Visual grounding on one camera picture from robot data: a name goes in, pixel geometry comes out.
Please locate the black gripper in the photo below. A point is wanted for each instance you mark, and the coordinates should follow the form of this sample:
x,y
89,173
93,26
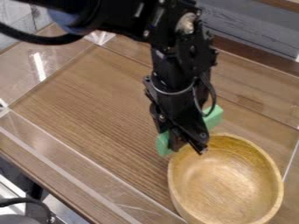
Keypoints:
x,y
178,86

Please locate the green rectangular block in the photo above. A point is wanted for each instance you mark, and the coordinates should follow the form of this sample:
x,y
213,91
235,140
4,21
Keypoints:
x,y
211,120

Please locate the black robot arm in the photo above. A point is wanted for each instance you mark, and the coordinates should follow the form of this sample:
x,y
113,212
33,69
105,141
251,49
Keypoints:
x,y
81,17

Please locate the clear acrylic corner bracket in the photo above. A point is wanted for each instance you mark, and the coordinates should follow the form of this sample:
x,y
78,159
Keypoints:
x,y
99,37

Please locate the brown wooden bowl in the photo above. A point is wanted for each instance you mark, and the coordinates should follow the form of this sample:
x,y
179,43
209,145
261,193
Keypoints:
x,y
229,186

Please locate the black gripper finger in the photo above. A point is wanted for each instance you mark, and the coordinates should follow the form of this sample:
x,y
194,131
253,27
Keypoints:
x,y
186,129

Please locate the black metal bracket with screw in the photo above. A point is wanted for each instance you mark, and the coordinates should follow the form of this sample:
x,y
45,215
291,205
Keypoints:
x,y
41,214

